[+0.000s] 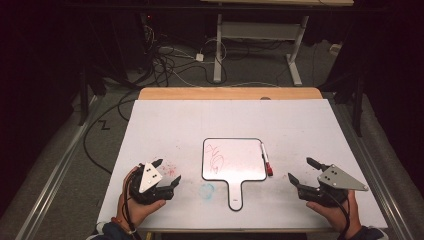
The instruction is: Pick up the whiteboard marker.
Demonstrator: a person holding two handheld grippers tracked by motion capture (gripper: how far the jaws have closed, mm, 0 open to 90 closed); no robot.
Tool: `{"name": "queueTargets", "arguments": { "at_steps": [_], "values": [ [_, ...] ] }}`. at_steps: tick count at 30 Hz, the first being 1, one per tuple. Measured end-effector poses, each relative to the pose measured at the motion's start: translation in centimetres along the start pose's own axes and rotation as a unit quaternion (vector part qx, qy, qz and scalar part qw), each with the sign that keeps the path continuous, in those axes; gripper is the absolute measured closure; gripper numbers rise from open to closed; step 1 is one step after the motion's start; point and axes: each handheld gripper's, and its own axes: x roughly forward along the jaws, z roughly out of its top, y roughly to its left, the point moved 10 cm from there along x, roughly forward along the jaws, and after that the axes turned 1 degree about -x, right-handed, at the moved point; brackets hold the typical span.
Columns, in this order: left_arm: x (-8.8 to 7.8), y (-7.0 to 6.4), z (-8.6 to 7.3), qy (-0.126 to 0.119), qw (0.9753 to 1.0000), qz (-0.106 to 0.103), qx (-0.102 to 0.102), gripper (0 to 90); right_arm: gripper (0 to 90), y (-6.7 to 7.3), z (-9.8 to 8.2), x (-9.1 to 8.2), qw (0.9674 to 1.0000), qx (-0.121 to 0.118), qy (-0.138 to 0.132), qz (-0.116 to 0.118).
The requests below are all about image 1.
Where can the metal floor rail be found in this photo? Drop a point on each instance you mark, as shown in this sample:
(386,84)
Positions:
(56,173)
(376,180)

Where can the white power adapter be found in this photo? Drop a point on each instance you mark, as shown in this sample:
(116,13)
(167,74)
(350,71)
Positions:
(199,57)

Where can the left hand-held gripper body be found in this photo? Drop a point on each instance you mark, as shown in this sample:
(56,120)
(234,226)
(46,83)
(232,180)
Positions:
(150,176)

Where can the wooden table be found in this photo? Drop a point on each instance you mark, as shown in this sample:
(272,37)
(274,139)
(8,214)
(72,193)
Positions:
(206,93)

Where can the white table cover sheet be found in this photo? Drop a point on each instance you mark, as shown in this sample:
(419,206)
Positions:
(186,126)

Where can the small white box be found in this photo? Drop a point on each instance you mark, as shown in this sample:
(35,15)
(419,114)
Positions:
(335,49)

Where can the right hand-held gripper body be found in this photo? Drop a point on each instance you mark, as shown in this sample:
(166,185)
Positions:
(338,178)

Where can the person's left hand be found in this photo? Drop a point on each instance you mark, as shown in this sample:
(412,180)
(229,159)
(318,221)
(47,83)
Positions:
(135,211)

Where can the person's right hand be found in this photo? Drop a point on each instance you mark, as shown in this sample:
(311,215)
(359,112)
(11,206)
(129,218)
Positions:
(335,216)

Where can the red marker pen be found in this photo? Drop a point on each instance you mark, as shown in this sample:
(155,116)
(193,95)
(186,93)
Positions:
(266,161)

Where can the white-legged desk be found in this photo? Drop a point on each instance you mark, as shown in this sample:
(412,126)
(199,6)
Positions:
(260,31)

